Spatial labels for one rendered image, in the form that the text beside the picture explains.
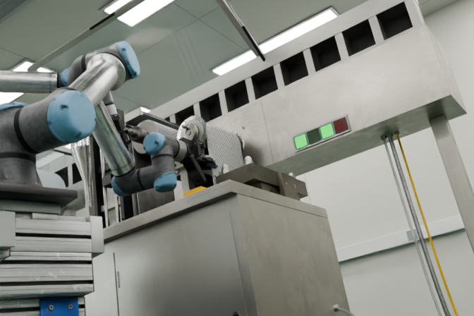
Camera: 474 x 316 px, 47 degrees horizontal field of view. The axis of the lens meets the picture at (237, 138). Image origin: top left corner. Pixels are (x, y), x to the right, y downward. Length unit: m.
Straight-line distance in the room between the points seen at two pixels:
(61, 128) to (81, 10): 2.76
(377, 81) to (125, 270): 1.16
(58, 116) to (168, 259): 0.68
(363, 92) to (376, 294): 2.60
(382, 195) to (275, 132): 2.36
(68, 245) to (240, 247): 0.53
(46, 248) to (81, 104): 0.34
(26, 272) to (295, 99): 1.41
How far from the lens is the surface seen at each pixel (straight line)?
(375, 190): 4.62
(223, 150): 2.18
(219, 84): 2.59
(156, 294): 1.81
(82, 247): 1.34
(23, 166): 1.35
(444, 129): 2.23
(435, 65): 2.14
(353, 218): 4.66
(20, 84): 1.99
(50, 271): 1.30
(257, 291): 1.61
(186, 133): 2.15
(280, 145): 2.31
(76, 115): 1.31
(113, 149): 1.81
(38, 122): 1.32
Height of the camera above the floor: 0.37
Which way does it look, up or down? 23 degrees up
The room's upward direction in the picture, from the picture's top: 10 degrees counter-clockwise
